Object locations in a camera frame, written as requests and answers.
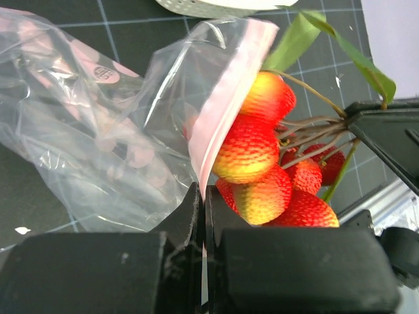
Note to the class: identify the clear zip bag pink zipper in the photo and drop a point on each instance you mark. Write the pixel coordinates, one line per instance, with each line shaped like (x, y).
(119, 150)

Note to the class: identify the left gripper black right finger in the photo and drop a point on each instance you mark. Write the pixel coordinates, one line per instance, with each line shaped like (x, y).
(293, 270)

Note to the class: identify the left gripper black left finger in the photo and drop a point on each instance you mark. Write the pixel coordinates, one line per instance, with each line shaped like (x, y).
(123, 272)

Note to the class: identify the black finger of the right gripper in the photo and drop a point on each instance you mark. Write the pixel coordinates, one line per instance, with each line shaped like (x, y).
(392, 134)

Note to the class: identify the red lychee bunch with leaves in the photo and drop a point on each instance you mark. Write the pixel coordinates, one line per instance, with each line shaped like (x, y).
(272, 171)

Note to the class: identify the white perforated plastic basket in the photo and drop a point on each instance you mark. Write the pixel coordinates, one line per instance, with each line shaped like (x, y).
(223, 8)

